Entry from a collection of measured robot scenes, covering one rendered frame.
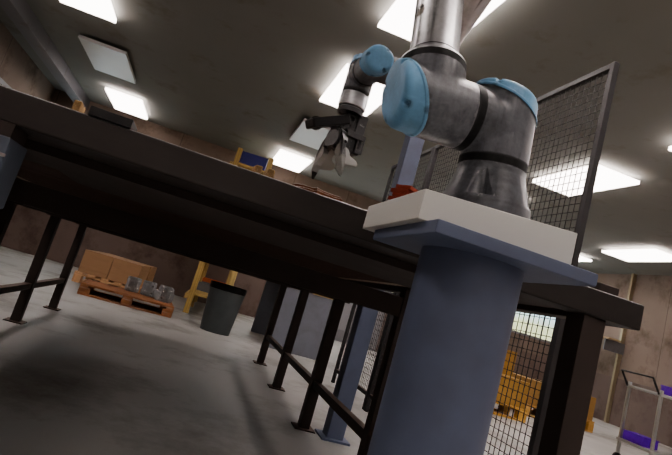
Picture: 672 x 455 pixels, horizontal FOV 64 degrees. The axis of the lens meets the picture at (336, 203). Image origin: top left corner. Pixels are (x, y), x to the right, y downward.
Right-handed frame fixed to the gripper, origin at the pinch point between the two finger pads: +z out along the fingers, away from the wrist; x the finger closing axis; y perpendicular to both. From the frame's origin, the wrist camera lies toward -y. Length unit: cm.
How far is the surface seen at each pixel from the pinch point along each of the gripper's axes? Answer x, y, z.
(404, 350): -56, -5, 34
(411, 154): 137, 120, -68
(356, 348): 137, 119, 51
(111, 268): 678, 62, 71
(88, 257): 690, 31, 65
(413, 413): -61, -4, 42
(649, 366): 475, 1017, -26
